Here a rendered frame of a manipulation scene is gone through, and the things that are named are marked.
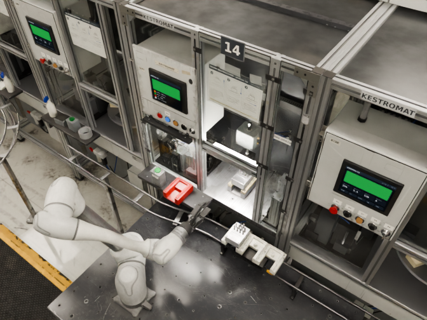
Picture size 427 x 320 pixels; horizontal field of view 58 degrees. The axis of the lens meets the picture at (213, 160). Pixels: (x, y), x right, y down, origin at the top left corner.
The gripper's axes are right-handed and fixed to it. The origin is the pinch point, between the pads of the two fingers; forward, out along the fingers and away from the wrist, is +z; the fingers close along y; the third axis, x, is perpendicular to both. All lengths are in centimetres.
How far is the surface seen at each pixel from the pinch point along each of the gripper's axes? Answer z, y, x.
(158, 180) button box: 8.0, -14.2, 44.4
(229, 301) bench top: -20, -44, -31
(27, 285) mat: -77, -111, 120
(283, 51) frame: 32, 88, -19
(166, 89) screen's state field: 18, 53, 38
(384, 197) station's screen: 18, 48, -79
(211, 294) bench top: -23, -44, -20
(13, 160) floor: -1, -112, 249
